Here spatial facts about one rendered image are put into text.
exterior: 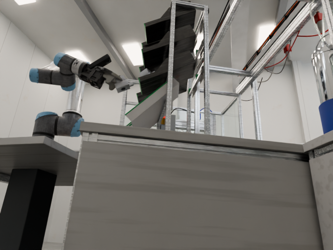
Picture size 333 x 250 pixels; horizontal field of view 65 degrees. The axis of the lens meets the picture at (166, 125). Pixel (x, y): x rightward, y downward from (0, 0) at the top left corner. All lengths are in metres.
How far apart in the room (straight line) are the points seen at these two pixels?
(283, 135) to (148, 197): 9.51
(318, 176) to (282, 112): 9.60
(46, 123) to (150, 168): 0.94
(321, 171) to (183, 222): 0.45
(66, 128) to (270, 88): 9.83
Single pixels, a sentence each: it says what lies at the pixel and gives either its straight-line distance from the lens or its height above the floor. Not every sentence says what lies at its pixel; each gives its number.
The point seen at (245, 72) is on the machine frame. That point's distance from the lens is 2.75.
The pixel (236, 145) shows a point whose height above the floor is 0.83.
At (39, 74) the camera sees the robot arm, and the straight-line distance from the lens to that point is 1.47.
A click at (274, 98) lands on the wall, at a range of 10.73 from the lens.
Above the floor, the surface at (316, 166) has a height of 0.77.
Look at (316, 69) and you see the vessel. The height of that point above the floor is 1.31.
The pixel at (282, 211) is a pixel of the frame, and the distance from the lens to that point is 0.90.
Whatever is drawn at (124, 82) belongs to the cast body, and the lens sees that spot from 1.26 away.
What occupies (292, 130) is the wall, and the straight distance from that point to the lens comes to 10.27.
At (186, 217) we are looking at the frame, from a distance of 0.78.
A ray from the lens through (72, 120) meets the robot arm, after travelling 1.59.
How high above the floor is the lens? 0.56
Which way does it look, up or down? 22 degrees up
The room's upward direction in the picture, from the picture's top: 3 degrees clockwise
